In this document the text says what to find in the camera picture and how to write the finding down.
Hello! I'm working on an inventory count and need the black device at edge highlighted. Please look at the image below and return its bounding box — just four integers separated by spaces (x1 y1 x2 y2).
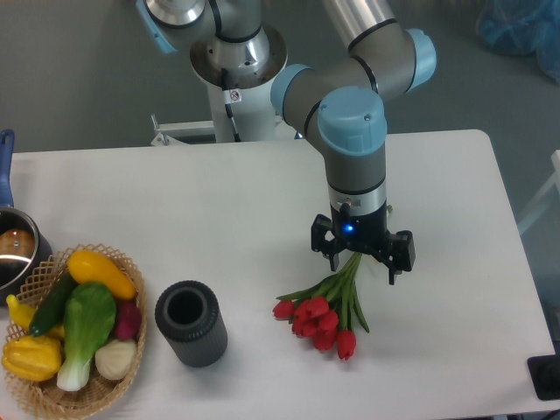
527 354 559 401

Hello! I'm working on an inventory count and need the green bok choy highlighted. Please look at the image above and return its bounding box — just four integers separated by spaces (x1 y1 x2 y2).
57 282 116 392

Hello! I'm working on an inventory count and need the yellow bell pepper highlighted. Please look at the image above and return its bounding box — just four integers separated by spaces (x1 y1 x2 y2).
2 335 62 382

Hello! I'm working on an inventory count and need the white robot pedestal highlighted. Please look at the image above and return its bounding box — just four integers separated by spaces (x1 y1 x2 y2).
150 81 303 146

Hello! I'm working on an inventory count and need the white garlic bulb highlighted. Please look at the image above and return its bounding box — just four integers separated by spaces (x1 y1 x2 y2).
94 339 137 381

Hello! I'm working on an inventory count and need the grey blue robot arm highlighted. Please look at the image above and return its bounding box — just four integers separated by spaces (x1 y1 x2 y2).
136 1 437 277

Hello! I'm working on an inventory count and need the red tulip bouquet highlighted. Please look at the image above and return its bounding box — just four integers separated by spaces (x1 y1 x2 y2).
272 253 369 361

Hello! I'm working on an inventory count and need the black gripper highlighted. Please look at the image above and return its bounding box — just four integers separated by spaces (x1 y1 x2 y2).
311 202 414 285

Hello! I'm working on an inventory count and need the small yellow banana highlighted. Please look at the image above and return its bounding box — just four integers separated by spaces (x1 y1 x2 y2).
6 294 65 340

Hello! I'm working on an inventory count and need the red radish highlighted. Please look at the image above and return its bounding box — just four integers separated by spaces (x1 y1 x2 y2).
114 302 142 340

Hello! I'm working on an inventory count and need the blue handled saucepan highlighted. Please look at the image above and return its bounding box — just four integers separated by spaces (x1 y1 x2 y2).
1 129 52 308

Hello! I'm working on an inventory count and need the blue plastic bag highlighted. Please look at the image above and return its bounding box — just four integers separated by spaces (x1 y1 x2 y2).
475 1 559 82

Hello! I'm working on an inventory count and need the woven wicker basket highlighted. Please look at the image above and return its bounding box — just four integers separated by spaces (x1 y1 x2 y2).
1 244 148 419

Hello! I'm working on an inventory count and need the black cable on pedestal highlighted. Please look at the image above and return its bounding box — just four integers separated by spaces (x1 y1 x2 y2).
220 67 242 144

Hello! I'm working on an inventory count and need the green cucumber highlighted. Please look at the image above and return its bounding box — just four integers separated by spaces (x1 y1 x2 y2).
29 271 78 337

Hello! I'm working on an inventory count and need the yellow squash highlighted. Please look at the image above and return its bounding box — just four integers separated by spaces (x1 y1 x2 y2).
66 249 137 300

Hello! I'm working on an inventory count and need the dark grey ribbed vase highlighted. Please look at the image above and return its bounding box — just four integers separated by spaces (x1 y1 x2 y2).
155 280 228 368

